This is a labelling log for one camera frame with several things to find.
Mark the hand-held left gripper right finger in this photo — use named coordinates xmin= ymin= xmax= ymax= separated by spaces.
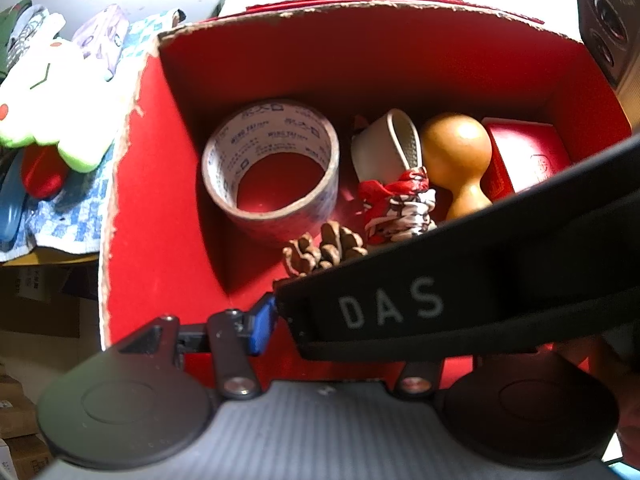
xmin=399 ymin=360 xmax=445 ymax=402

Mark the blue patterned cloth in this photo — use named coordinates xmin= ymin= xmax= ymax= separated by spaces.
xmin=10 ymin=7 xmax=182 ymax=262

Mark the wooden gourd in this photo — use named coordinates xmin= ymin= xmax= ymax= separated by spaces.
xmin=419 ymin=112 xmax=494 ymax=222

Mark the purple packet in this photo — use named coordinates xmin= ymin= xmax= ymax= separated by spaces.
xmin=72 ymin=4 xmax=132 ymax=82

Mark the red cardboard box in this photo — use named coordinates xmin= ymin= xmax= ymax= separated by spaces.
xmin=97 ymin=0 xmax=633 ymax=396

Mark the red satin cloth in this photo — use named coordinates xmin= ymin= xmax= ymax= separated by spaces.
xmin=20 ymin=144 xmax=69 ymax=200

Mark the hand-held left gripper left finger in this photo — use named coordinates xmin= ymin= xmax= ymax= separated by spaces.
xmin=117 ymin=294 xmax=277 ymax=402

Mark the dark green clothing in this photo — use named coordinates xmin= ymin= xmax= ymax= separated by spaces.
xmin=0 ymin=0 xmax=51 ymax=77

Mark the green frog plush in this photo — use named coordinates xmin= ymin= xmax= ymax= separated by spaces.
xmin=0 ymin=12 xmax=132 ymax=174

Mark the brown cardboard carton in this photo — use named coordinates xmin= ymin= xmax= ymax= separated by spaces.
xmin=0 ymin=266 xmax=101 ymax=342
xmin=0 ymin=430 xmax=54 ymax=480

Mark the person's right hand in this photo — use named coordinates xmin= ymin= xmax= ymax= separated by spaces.
xmin=587 ymin=337 xmax=640 ymax=463

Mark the brown pine cone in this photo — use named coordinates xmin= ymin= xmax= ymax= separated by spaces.
xmin=282 ymin=221 xmax=369 ymax=279

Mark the printed tape roll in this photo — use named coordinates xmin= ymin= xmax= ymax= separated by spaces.
xmin=201 ymin=99 xmax=341 ymax=242

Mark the blue plastic piece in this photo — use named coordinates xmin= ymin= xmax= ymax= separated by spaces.
xmin=0 ymin=150 xmax=27 ymax=255

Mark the small red gift box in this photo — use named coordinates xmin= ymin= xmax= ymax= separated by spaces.
xmin=482 ymin=117 xmax=574 ymax=202

